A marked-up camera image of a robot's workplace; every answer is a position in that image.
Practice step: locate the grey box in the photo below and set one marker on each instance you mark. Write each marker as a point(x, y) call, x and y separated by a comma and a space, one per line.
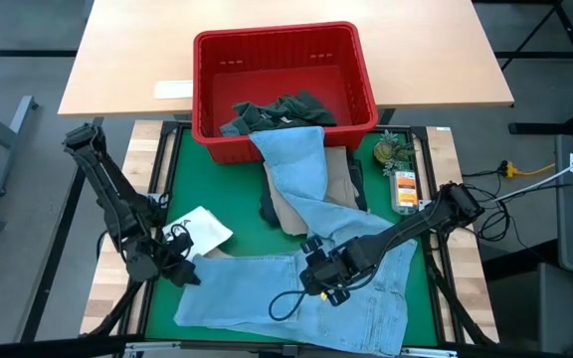
point(535, 308)

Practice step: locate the beige garment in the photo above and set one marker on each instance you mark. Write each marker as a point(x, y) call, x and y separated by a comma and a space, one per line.
point(291, 214)

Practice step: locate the black table leg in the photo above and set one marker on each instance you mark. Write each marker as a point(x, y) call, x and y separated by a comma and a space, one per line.
point(387, 116)

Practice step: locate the light wood table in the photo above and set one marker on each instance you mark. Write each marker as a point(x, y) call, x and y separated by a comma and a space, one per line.
point(127, 59)

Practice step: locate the silver frame bracket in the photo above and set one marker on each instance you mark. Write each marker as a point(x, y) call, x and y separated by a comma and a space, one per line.
point(428, 352)
point(142, 350)

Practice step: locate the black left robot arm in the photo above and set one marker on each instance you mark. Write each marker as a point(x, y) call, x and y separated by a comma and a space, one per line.
point(112, 199)

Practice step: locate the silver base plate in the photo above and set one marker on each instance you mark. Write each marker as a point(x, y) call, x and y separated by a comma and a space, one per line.
point(424, 204)

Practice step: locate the pale blue denim garment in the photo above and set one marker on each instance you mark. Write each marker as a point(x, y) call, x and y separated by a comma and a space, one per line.
point(247, 298)

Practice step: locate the white paper label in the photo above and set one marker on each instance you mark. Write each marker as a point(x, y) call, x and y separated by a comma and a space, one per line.
point(173, 90)

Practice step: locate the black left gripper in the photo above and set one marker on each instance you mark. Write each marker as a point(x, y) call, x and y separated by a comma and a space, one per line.
point(169, 258)

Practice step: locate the dark green garment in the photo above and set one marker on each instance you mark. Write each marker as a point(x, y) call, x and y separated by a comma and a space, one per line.
point(286, 112)

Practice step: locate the red plastic laundry bin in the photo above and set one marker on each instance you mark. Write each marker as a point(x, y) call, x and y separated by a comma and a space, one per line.
point(276, 79)

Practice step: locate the black aluminium table frame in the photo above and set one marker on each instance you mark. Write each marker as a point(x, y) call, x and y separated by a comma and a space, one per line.
point(169, 128)

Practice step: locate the small yellow tag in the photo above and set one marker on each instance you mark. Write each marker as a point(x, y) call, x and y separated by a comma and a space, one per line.
point(323, 297)

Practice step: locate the small artificial potted plant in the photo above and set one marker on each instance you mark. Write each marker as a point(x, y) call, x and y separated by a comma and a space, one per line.
point(391, 149)

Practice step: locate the dark blue denim jeans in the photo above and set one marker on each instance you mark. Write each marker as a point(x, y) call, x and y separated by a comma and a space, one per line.
point(266, 209)

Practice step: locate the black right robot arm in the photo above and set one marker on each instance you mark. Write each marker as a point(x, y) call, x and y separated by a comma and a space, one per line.
point(416, 224)

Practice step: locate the cream canvas tote bag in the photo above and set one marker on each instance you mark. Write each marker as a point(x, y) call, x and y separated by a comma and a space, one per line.
point(207, 231)

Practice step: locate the grey metal stand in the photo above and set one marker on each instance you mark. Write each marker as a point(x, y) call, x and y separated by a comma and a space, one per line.
point(12, 144)

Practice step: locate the black diagonal strut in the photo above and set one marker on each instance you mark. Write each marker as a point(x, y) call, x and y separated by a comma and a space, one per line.
point(460, 303)
point(115, 308)

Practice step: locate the green table mat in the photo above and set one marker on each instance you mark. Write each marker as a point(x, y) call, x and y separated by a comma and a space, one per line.
point(217, 184)

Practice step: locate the black metal stand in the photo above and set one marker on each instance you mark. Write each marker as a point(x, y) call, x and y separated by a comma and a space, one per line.
point(555, 127)

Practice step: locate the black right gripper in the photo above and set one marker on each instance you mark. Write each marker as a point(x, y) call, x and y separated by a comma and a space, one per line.
point(341, 266)

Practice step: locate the orange and white card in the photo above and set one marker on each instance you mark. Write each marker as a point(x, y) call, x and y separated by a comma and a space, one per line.
point(406, 191)

